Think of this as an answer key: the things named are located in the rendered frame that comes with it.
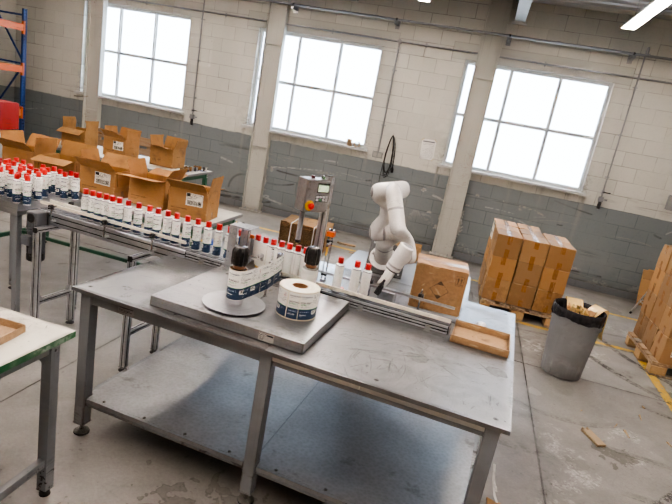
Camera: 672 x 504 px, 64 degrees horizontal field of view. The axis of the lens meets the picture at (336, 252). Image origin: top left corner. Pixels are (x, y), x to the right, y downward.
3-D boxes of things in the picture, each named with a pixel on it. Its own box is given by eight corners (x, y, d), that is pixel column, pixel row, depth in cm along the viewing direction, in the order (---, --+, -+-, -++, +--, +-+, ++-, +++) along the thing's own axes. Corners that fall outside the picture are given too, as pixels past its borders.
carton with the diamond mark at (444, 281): (407, 305, 316) (417, 262, 309) (409, 293, 339) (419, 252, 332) (458, 317, 312) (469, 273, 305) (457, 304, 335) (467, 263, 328)
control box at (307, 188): (293, 207, 313) (299, 175, 308) (317, 208, 323) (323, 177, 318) (303, 212, 305) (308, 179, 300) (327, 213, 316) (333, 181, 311)
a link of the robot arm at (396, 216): (400, 214, 310) (406, 266, 304) (384, 210, 298) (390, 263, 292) (413, 210, 304) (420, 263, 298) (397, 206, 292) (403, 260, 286)
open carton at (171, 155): (140, 163, 673) (142, 133, 663) (161, 162, 713) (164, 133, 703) (168, 170, 661) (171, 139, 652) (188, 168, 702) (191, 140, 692)
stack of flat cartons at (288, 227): (276, 243, 722) (280, 220, 714) (287, 235, 773) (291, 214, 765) (322, 253, 713) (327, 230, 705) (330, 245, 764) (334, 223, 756)
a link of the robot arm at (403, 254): (395, 261, 301) (385, 259, 295) (408, 241, 297) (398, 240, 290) (405, 270, 297) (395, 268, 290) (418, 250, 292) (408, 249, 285)
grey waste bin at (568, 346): (537, 375, 462) (557, 309, 446) (533, 355, 502) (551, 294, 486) (589, 389, 452) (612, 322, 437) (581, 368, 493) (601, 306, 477)
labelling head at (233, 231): (223, 267, 313) (229, 224, 306) (234, 262, 325) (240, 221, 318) (244, 273, 309) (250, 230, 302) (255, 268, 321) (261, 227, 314)
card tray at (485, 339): (449, 341, 280) (451, 334, 279) (455, 325, 304) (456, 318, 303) (507, 358, 272) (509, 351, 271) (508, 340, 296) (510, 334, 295)
